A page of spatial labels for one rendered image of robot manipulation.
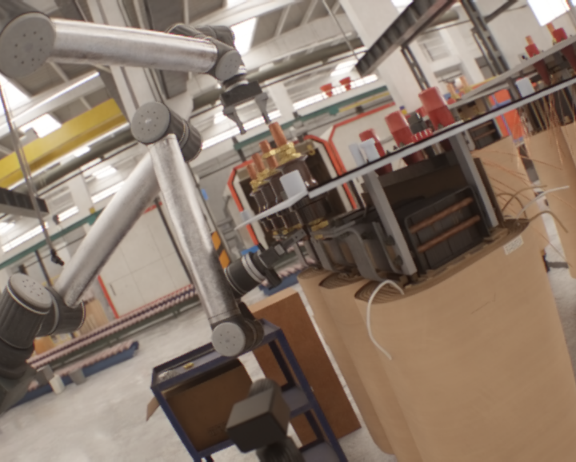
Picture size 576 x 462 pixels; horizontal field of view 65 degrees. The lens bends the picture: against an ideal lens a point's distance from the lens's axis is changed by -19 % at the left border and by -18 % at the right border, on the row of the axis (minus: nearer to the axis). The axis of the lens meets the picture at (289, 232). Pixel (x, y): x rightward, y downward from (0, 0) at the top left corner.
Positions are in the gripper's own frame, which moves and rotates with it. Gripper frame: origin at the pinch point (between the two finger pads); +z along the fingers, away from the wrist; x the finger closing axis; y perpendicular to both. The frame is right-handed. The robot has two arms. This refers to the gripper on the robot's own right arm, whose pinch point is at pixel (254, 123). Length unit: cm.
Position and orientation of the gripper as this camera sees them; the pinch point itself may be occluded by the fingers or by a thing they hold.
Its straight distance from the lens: 174.7
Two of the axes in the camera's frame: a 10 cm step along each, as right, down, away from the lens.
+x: 8.9, -4.2, 2.1
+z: 4.1, 9.1, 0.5
